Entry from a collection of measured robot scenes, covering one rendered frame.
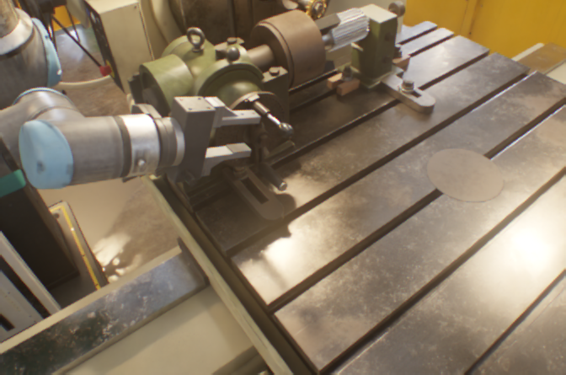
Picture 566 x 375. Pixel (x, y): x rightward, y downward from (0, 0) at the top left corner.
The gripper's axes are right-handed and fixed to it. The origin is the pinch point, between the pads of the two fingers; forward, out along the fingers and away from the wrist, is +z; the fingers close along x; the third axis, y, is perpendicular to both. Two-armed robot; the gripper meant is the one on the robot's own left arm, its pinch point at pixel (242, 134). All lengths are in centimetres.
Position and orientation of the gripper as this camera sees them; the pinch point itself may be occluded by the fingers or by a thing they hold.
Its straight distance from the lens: 76.1
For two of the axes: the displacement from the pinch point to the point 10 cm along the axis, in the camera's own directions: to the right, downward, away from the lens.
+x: 2.8, -8.3, -4.9
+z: 7.6, -1.2, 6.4
